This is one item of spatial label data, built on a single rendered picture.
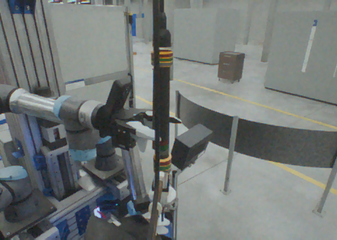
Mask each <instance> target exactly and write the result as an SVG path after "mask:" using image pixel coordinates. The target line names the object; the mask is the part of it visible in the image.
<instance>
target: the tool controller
mask: <svg viewBox="0 0 337 240"><path fill-rule="evenodd" d="M212 132H213V131H211V130H210V129H208V128H206V127H205V126H203V125H201V124H197V125H196V126H194V127H192V128H191V129H189V130H187V131H186V132H184V133H182V134H181V135H179V136H177V137H176V138H175V140H174V144H173V146H172V150H171V163H172V164H173V165H174V166H176V168H179V169H180V170H181V171H183V170H184V169H185V168H187V167H189V168H190V167H191V166H192V165H191V164H193V165H194V164H195V161H196V160H197V159H198V158H199V157H200V156H201V155H203V154H204V153H205V150H206V148H207V147H208V144H209V140H210V139H211V136H212Z"/></svg>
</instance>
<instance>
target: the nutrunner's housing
mask: <svg viewBox="0 0 337 240"><path fill-rule="evenodd" d="M159 47H160V48H166V47H172V44H171V33H170V32H169V29H166V14H165V12H159Z"/></svg>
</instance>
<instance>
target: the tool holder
mask: <svg viewBox="0 0 337 240"><path fill-rule="evenodd" d="M159 179H160V180H161V181H162V182H163V187H162V191H161V203H160V204H161V207H167V206H170V205H171V204H173V202H174V201H175V200H176V191H175V190H174V189H173V188H172V187H169V185H170V180H168V173H164V176H163V177H162V178H159ZM153 197H154V179H153V181H152V189H151V190H150V192H149V200H150V201H151V202H153Z"/></svg>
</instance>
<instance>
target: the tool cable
mask: <svg viewBox="0 0 337 240"><path fill-rule="evenodd" d="M159 12H164V0H152V14H153V51H154V197H153V202H151V204H150V206H149V212H150V214H151V218H150V225H149V229H148V233H147V240H153V236H154V224H155V219H156V215H157V209H158V211H159V215H161V210H162V207H161V204H160V203H159V202H158V194H159V172H160V107H159Z"/></svg>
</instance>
